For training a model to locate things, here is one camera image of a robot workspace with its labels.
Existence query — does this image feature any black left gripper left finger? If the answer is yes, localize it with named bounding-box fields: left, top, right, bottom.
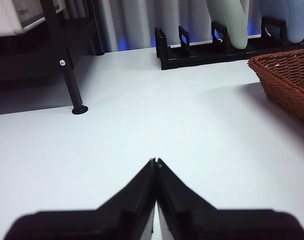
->
left=3, top=157, right=157, bottom=240

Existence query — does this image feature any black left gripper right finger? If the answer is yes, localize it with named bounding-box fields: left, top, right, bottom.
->
left=155, top=157, right=304, bottom=240

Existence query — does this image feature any brown wicker basket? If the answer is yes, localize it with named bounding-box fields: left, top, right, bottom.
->
left=247, top=47, right=304, bottom=131

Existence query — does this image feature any black dish rack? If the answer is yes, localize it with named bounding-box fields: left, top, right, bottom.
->
left=153, top=15, right=304, bottom=71

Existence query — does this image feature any pale green plate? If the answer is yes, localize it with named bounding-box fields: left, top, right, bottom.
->
left=206, top=0, right=249, bottom=50

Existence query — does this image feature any grey pleated curtain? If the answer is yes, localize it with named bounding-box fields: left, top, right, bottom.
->
left=59, top=0, right=270, bottom=54

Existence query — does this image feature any light blue plate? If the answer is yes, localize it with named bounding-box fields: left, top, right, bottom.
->
left=259, top=0, right=304, bottom=44

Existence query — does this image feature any white toaster oven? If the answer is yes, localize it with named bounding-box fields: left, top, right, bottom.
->
left=0, top=0, right=66, bottom=39

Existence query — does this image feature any black metal shelf frame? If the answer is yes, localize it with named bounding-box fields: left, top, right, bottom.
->
left=0, top=0, right=106, bottom=116

